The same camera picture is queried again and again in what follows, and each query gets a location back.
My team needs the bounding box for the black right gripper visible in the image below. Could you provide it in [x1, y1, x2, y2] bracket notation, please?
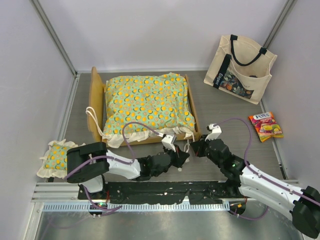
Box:
[190, 134, 223, 168]

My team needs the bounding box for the lemon print pet mattress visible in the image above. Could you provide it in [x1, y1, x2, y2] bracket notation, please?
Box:
[101, 72, 195, 148]

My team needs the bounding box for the wooden pet bed frame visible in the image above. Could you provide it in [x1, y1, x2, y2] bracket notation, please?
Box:
[87, 66, 202, 143]

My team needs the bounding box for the small lemon print pillow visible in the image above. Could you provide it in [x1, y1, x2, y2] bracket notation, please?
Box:
[36, 139, 85, 179]

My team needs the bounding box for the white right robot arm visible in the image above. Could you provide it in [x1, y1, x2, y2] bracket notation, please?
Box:
[191, 137, 320, 239]

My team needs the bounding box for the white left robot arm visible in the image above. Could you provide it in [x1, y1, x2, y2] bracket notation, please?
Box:
[65, 142, 190, 200]

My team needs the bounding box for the Fox's candy packet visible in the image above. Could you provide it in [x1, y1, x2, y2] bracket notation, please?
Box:
[248, 111, 284, 143]

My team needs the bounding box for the beige canvas tote bag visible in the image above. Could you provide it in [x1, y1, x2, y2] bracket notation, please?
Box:
[203, 34, 278, 105]

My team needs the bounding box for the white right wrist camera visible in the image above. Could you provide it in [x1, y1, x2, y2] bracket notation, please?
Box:
[205, 123, 222, 141]

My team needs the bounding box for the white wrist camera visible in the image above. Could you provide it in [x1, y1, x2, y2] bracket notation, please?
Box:
[161, 134, 176, 152]
[205, 123, 222, 141]

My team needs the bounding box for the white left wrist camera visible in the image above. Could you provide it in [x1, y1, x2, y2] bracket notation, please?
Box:
[161, 134, 176, 152]

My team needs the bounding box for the aluminium rail with cable duct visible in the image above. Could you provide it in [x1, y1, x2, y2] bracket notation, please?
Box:
[31, 178, 306, 213]

